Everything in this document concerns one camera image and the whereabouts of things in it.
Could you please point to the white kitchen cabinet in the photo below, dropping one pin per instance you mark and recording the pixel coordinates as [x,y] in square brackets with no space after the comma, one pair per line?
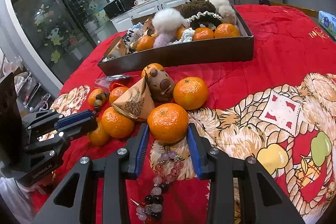
[127,19]

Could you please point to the blue tissue pack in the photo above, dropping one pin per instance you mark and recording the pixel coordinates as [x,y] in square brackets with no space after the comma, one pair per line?
[328,21]

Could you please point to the orange mandarin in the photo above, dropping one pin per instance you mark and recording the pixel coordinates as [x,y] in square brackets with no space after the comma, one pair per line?
[168,123]

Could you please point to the white fluffy pompom plush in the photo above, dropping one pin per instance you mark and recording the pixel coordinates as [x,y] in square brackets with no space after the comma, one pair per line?
[166,23]

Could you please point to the mandarin in tray right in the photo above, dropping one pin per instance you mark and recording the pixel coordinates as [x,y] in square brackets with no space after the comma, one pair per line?
[226,30]

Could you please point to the red printed blanket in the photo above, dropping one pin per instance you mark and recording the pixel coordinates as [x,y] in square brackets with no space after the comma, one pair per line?
[290,57]

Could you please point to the mandarin in tray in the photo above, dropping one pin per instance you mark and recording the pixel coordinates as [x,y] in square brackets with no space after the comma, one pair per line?
[226,30]
[203,33]

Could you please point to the dark brown fuzzy scrunchie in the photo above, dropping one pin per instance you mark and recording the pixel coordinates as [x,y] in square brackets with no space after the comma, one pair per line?
[192,8]

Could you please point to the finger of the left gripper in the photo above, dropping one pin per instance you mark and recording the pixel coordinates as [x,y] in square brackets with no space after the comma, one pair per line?
[63,118]
[65,132]

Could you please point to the cream fluffy plush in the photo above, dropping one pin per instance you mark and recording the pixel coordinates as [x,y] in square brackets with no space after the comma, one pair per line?
[225,10]

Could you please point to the black white lace scrunchie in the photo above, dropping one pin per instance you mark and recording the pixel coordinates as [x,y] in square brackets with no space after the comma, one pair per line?
[204,18]

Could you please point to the mandarin beside capybara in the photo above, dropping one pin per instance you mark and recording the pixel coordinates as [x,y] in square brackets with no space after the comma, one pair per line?
[191,93]

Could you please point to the dark brown cardboard tray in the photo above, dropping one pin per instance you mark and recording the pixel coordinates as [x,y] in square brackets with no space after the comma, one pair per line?
[134,50]

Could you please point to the black microwave oven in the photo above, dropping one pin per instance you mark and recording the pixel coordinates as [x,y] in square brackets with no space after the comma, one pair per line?
[118,7]

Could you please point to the brown capybara plush toy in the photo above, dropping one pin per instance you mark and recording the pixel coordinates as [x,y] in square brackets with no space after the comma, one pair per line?
[160,84]

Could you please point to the black glass sliding door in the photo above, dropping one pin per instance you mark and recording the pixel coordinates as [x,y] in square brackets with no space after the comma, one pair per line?
[63,32]

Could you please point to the mandarin in tray middle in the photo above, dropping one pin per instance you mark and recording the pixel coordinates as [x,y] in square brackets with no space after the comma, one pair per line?
[203,33]

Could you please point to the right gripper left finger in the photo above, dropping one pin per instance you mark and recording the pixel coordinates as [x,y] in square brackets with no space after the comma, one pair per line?
[74,199]

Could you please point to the kraft paper pyramid pack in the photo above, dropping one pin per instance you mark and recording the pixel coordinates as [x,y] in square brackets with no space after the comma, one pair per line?
[136,103]

